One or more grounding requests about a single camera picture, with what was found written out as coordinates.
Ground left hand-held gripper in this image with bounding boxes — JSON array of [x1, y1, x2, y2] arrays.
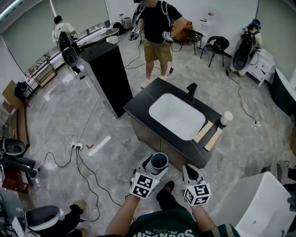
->
[[129, 155, 170, 200]]

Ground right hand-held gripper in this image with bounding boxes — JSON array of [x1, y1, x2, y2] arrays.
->
[[182, 164, 212, 206]]

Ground grey toiletry cup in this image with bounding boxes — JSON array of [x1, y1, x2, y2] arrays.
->
[[150, 152, 169, 175]]

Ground person's left forearm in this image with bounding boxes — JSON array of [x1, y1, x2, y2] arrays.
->
[[104, 195, 142, 237]]

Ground person's right forearm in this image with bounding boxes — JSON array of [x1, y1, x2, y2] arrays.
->
[[191, 204, 217, 233]]

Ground white sink basin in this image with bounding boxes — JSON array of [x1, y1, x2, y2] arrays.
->
[[148, 93, 206, 141]]

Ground black sink counter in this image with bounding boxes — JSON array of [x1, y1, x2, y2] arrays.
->
[[123, 77, 228, 169]]

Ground grey vanity cabinet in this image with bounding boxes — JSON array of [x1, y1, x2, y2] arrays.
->
[[126, 110, 210, 172]]

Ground person's black leg and shoe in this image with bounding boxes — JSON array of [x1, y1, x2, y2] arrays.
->
[[156, 181, 187, 212]]

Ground beige flat box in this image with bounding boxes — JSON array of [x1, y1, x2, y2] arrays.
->
[[193, 120, 214, 143], [203, 126, 223, 152]]

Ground person's green shirt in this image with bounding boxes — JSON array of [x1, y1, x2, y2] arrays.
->
[[94, 207, 242, 237]]

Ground white floor tape strip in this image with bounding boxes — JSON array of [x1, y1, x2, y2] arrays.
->
[[88, 135, 112, 157]]

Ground white cup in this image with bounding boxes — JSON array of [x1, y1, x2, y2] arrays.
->
[[220, 111, 234, 126]]

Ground white bathtub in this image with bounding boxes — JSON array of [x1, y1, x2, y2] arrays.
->
[[213, 171, 296, 237]]

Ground black faucet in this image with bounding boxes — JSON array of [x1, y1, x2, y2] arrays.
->
[[186, 82, 198, 103]]

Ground tall black cabinet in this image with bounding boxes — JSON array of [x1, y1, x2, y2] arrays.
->
[[78, 41, 134, 119]]

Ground dark green bathtub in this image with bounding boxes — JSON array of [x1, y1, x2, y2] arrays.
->
[[270, 67, 296, 117]]

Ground white drawer cabinet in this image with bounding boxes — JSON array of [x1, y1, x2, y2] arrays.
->
[[244, 49, 276, 87]]

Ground black armchair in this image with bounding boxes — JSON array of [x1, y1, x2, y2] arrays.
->
[[199, 35, 232, 68]]

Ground black chair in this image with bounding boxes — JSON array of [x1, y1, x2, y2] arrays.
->
[[184, 28, 204, 56]]

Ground red wooden stool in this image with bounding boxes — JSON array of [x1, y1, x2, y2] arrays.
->
[[1, 165, 33, 194]]

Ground round glass table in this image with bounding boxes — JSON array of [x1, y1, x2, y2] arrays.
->
[[99, 28, 121, 44]]

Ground wooden low shelf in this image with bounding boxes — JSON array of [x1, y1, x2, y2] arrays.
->
[[31, 62, 58, 89]]

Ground grey suitcase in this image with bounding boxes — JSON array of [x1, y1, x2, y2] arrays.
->
[[122, 16, 133, 31]]

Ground black backpack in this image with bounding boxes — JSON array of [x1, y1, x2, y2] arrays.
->
[[14, 81, 31, 103]]

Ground black power cable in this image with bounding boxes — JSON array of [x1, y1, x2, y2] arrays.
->
[[34, 148, 123, 223]]

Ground black floor cable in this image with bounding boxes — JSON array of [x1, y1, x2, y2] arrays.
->
[[225, 70, 258, 124]]

